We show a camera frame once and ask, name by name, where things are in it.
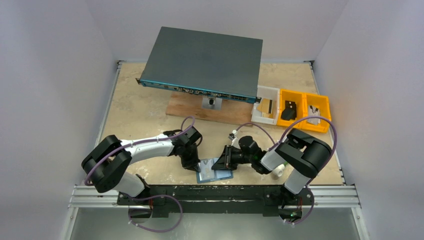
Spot blue card holder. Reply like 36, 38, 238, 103
196, 157, 234, 184

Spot grey card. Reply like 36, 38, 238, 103
268, 99, 273, 115

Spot white diamond VIP card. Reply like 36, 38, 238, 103
306, 105, 321, 126

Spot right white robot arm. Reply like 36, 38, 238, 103
211, 129, 333, 204

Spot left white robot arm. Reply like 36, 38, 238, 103
81, 126, 203, 205

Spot white pvc pipe fitting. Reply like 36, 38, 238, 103
271, 164, 286, 180

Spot wooden board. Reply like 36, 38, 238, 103
165, 92, 254, 125

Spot amber item in tray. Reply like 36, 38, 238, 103
256, 98, 274, 119

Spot black block in bin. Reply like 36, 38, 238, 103
284, 100, 297, 111

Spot white tray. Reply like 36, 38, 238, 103
251, 85, 280, 125

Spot yellow bin left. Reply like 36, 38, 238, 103
276, 88, 308, 127

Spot yellow bin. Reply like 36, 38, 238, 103
276, 88, 308, 127
302, 93, 332, 133

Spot yellow bin right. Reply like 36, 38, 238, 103
302, 93, 332, 133

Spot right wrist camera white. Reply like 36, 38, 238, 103
228, 129, 240, 148

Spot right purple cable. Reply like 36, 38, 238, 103
231, 115, 338, 186

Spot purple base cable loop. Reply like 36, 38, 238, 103
127, 194, 184, 233

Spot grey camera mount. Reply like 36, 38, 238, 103
201, 96, 222, 111

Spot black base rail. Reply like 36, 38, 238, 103
116, 184, 315, 220

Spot grey network switch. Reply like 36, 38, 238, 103
136, 26, 263, 104

